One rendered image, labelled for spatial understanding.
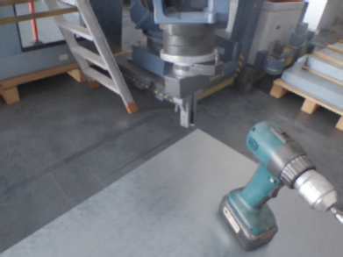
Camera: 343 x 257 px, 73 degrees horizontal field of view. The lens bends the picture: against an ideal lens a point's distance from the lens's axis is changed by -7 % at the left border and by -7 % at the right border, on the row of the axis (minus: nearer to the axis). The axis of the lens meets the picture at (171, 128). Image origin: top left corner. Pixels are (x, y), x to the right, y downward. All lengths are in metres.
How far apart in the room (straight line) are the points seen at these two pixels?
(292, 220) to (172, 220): 0.27
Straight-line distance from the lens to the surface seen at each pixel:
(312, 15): 6.70
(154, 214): 0.54
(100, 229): 0.52
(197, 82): 0.65
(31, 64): 2.32
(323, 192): 0.37
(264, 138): 0.41
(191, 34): 0.56
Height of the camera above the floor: 1.10
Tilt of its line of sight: 36 degrees down
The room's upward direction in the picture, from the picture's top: 8 degrees clockwise
